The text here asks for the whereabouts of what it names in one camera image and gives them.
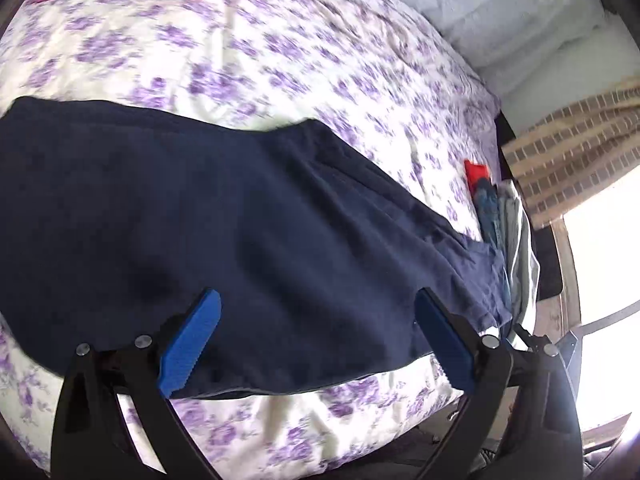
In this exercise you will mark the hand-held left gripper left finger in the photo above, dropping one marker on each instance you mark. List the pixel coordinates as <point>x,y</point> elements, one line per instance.
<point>192,340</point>

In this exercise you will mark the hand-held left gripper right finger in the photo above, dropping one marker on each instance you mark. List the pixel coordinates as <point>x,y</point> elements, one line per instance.
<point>445,340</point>

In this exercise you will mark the navy blue pants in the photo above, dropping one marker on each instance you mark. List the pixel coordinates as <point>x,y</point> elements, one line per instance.
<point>200,220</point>

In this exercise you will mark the grey garment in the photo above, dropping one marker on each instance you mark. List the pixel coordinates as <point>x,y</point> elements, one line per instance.
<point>520,260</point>

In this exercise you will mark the blue jeans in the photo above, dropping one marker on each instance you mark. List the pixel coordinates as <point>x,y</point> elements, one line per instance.
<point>487,210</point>

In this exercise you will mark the red cloth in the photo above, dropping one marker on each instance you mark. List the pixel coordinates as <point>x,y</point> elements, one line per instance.
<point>475,172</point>

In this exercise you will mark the bright window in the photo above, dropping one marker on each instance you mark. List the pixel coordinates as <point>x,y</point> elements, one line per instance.
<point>610,260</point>

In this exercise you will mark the beige checked curtain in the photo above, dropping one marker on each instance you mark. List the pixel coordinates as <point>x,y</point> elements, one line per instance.
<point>575,160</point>

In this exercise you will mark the purple floral bed sheet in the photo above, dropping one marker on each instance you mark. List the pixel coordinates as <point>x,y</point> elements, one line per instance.
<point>300,60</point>

